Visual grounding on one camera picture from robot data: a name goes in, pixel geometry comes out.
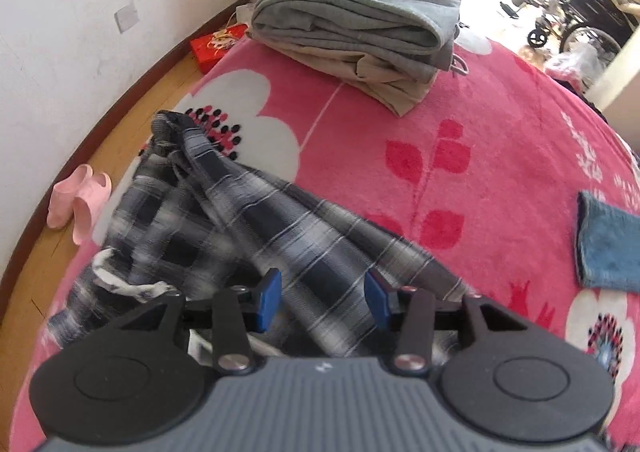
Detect black white plaid garment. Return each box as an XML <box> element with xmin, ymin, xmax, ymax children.
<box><xmin>48</xmin><ymin>111</ymin><xmax>466</xmax><ymax>357</ymax></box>

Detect pink floral bed blanket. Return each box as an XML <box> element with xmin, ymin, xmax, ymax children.
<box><xmin>8</xmin><ymin>30</ymin><xmax>640</xmax><ymax>452</ymax></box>

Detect pink slipper near bed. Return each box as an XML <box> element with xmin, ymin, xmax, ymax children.
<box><xmin>72</xmin><ymin>172</ymin><xmax>112</xmax><ymax>246</ymax></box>

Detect folded beige garment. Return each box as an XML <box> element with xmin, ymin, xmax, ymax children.
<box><xmin>247</xmin><ymin>28</ymin><xmax>438</xmax><ymax>117</ymax></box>

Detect dark blue jeans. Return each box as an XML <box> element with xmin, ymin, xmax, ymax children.
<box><xmin>575</xmin><ymin>191</ymin><xmax>640</xmax><ymax>294</ymax></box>

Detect red gift box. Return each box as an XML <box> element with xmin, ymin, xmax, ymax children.
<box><xmin>189</xmin><ymin>23</ymin><xmax>247</xmax><ymax>75</ymax></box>

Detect folded grey blanket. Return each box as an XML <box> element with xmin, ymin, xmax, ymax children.
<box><xmin>250</xmin><ymin>0</ymin><xmax>461</xmax><ymax>82</ymax></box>

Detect black wheelchair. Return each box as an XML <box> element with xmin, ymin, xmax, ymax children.
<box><xmin>527</xmin><ymin>0</ymin><xmax>639</xmax><ymax>59</ymax></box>

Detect pink slipper near wall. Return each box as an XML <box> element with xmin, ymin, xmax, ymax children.
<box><xmin>46</xmin><ymin>164</ymin><xmax>93</xmax><ymax>230</ymax></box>

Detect wall switch plate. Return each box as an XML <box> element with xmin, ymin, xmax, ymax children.
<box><xmin>114</xmin><ymin>2</ymin><xmax>139</xmax><ymax>34</ymax></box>

